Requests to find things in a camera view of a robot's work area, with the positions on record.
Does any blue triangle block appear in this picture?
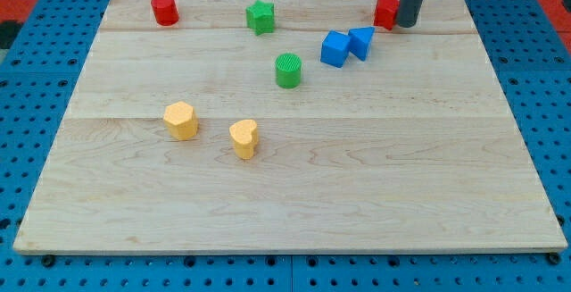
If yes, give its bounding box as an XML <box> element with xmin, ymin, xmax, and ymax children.
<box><xmin>348</xmin><ymin>27</ymin><xmax>375</xmax><ymax>61</ymax></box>

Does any red star block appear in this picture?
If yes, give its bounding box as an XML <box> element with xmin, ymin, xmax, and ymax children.
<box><xmin>373</xmin><ymin>0</ymin><xmax>400</xmax><ymax>30</ymax></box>

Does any red cylinder block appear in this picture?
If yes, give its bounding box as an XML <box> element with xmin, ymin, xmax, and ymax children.
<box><xmin>151</xmin><ymin>0</ymin><xmax>179</xmax><ymax>26</ymax></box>

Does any wooden board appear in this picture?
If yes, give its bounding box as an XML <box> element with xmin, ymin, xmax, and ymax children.
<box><xmin>13</xmin><ymin>0</ymin><xmax>567</xmax><ymax>255</ymax></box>

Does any yellow heart block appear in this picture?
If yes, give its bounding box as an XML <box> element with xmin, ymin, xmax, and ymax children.
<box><xmin>229</xmin><ymin>119</ymin><xmax>259</xmax><ymax>160</ymax></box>

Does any yellow hexagon block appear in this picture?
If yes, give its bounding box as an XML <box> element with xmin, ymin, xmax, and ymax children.
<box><xmin>163</xmin><ymin>101</ymin><xmax>199</xmax><ymax>140</ymax></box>

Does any blue cube block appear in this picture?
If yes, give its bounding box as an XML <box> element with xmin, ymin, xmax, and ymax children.
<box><xmin>320</xmin><ymin>30</ymin><xmax>351</xmax><ymax>68</ymax></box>

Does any green cylinder block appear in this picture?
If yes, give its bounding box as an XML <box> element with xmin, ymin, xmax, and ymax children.
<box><xmin>275</xmin><ymin>53</ymin><xmax>302</xmax><ymax>88</ymax></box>

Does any green star block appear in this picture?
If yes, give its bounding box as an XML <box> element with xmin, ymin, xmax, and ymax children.
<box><xmin>245</xmin><ymin>0</ymin><xmax>275</xmax><ymax>36</ymax></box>

